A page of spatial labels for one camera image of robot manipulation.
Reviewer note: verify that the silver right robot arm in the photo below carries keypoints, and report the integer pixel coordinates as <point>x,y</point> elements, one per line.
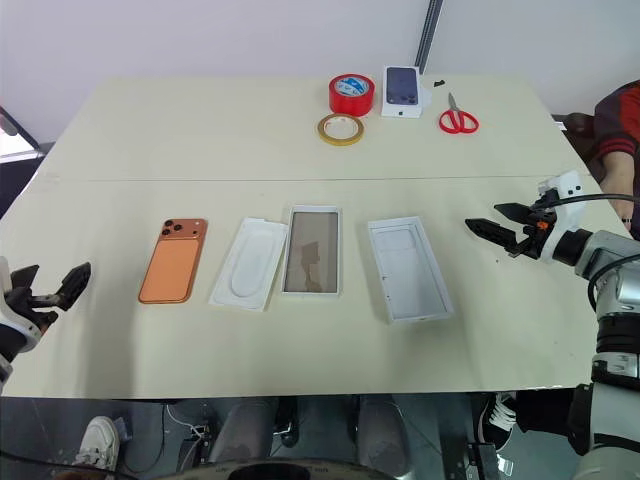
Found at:
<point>610,280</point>

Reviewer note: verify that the white paper tray insert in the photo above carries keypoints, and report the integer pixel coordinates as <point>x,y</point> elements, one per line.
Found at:
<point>248,265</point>

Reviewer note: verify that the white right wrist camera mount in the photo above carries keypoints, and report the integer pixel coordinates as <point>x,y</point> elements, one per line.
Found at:
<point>567,200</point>

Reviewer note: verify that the yellow tape roll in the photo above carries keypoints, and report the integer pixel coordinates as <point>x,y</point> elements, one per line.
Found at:
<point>326,134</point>

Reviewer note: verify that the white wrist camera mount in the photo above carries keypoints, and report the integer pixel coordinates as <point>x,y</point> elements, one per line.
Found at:
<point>567,200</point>
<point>15,320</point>

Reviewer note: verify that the dark brown seat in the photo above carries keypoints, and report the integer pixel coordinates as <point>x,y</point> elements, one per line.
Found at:
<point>575,127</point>

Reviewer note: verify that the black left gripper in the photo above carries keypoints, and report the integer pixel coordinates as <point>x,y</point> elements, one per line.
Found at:
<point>37,306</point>

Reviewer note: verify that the person in dark red jacket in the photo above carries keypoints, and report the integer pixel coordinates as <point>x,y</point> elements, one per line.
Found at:
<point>620,120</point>

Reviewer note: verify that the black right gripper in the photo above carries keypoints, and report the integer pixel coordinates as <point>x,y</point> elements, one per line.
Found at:
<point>536,240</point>

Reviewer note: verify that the white box with screen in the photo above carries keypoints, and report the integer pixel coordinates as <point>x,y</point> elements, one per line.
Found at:
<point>312,255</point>

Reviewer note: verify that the white box blue phone print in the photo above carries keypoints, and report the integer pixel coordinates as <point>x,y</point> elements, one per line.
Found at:
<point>401,90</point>

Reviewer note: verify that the dark rounded shape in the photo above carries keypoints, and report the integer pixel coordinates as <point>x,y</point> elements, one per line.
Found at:
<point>270,472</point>

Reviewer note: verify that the white box lid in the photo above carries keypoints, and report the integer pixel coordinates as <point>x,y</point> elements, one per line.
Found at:
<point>407,272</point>

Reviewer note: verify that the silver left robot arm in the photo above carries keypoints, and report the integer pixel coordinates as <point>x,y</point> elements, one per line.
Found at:
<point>7,352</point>

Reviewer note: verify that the black trouser leg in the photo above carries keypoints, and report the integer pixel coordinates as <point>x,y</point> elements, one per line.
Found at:
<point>545,410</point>

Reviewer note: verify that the red tape roll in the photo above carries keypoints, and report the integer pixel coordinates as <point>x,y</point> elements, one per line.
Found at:
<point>351,100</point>

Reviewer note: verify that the dark wall strip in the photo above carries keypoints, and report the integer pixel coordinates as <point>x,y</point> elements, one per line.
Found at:
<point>429,35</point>

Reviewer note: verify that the bare person forearm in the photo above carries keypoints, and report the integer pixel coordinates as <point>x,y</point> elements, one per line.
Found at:
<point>620,185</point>

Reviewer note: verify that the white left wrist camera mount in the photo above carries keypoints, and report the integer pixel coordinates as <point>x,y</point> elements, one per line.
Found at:
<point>15,320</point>

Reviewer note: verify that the glass side table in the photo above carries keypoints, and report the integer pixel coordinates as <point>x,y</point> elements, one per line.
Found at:
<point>15,137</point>

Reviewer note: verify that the orange smartphone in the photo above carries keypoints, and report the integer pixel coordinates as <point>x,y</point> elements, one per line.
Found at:
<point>172,267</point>

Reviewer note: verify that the black and white sneaker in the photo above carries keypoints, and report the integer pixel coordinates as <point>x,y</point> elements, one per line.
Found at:
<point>497,415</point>

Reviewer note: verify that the small black clip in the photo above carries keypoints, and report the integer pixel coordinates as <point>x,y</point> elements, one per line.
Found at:
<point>439,83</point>

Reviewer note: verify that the grey leg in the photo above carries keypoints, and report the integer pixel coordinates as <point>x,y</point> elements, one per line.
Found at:
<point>242,430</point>
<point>382,435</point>

